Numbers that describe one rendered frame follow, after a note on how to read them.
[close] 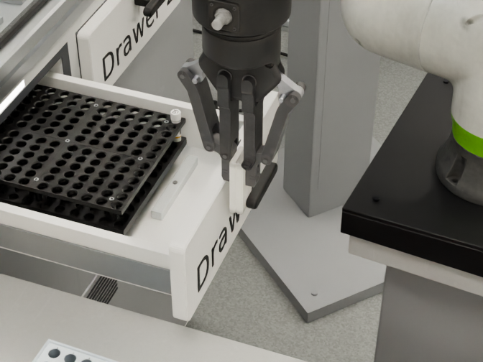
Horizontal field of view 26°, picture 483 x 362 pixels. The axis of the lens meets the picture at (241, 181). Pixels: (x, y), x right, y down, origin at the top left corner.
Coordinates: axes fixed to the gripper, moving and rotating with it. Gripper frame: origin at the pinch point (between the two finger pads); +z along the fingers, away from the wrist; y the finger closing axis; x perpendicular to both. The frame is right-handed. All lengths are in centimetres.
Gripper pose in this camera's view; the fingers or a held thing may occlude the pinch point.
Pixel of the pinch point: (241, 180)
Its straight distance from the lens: 110.6
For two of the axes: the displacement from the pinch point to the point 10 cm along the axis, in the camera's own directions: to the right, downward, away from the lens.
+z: 0.0, 7.6, 6.5
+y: 9.4, 2.3, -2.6
